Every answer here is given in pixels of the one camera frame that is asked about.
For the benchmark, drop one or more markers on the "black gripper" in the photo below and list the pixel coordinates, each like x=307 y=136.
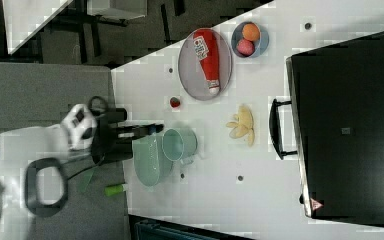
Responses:
x=108 y=129

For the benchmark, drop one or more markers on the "peeled toy banana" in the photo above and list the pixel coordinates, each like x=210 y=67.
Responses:
x=242 y=125

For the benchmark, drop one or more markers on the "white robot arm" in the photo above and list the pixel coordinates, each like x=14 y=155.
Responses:
x=84 y=132

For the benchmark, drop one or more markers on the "green mug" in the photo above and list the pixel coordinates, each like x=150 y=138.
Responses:
x=180 y=145

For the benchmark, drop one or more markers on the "red toy strawberry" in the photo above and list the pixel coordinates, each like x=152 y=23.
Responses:
x=175 y=102

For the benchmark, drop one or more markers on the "black cylinder container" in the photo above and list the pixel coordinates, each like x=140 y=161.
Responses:
x=113 y=153

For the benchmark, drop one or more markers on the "green marker pen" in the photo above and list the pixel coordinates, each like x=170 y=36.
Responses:
x=115 y=189

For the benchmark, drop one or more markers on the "grey oval tray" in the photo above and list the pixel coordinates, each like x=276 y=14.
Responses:
x=191 y=73

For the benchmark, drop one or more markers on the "green spatula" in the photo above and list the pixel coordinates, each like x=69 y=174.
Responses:
x=86 y=178

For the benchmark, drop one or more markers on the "red ketchup bottle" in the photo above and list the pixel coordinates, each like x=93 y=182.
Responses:
x=206 y=49

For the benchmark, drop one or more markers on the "pink toy fruit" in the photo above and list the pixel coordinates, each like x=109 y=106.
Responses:
x=245 y=47

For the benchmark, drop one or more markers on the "blue-grey bowl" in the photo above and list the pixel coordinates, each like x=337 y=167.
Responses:
x=260 y=45

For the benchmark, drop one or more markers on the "orange toy fruit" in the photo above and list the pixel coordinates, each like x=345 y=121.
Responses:
x=251 y=32

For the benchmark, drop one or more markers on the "white background table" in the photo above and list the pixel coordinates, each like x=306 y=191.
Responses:
x=24 y=18

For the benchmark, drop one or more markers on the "black oven appliance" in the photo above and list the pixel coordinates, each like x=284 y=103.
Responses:
x=337 y=101

